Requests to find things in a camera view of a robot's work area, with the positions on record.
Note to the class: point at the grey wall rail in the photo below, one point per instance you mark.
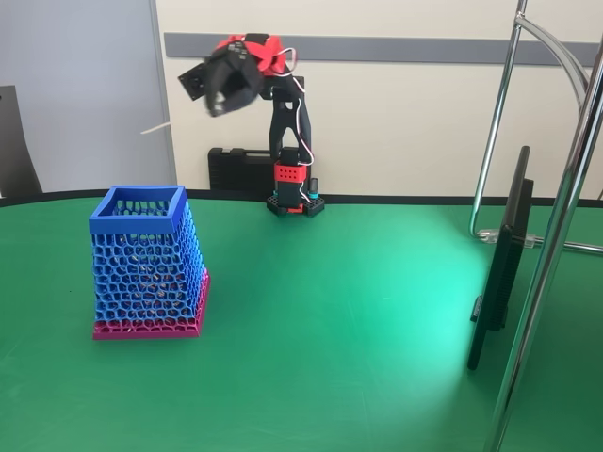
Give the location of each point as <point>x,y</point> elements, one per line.
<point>377,49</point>

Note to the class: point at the black monitor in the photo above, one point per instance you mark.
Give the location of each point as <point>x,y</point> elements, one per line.
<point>501,263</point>

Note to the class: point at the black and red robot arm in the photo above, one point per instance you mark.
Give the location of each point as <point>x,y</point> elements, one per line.
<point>282,106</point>

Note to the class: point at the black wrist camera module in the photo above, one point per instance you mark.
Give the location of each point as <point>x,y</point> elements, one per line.
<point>193,82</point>

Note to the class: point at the green cloth with black rim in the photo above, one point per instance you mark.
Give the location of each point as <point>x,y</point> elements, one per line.
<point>306,329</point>

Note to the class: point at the thin white stick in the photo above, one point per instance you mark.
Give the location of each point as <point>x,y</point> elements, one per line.
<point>155,128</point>

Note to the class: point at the blue and pink mesh basket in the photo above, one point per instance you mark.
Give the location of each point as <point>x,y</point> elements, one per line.
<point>141,221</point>

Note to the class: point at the chrome tube stand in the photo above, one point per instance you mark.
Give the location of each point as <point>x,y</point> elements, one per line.
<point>540,282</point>

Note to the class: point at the clear plastic clip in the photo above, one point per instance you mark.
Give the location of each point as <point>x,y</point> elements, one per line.
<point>489,235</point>

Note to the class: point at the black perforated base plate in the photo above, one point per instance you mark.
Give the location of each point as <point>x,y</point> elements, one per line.
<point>316,206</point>

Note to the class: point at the black plastic tool case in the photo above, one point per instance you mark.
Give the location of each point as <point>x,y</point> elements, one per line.
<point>226,169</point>

